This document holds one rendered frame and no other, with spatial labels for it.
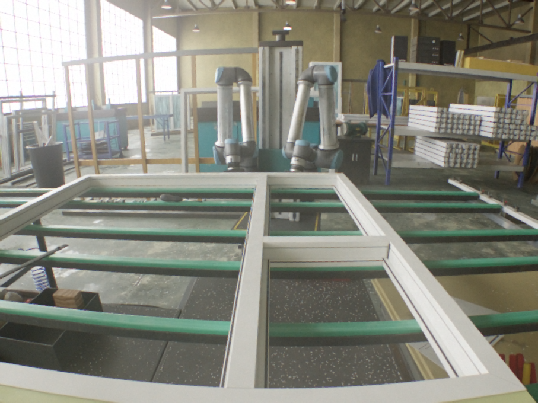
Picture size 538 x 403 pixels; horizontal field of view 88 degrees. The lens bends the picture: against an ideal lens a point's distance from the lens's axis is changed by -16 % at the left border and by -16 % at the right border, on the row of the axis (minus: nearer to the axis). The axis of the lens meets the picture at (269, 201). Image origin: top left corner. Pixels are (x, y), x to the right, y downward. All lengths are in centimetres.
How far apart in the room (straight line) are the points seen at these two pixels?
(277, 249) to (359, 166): 439
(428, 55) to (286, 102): 350
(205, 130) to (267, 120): 285
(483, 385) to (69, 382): 64
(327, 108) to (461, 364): 190
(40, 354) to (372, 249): 104
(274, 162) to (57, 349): 206
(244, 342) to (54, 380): 32
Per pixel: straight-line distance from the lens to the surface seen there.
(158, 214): 397
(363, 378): 103
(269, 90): 265
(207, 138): 542
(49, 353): 113
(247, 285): 74
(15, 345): 120
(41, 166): 578
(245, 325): 63
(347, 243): 97
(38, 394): 60
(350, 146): 519
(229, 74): 238
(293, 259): 97
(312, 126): 530
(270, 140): 271
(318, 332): 73
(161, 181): 186
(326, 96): 228
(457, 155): 554
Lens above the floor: 133
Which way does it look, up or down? 18 degrees down
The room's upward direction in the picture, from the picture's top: straight up
